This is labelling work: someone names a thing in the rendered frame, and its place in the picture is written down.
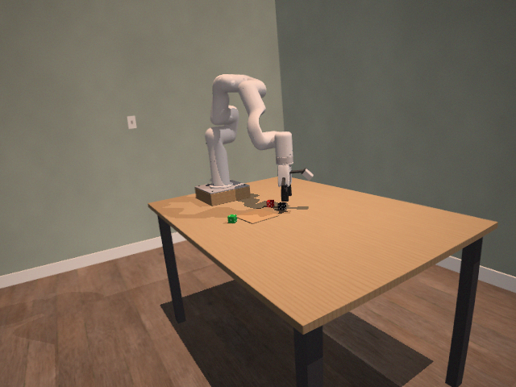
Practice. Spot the tan flat mat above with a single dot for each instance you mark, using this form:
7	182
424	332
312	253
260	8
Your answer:
257	216

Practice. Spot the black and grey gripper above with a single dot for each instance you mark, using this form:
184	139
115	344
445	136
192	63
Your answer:
284	181

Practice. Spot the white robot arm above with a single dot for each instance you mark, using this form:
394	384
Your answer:
251	93

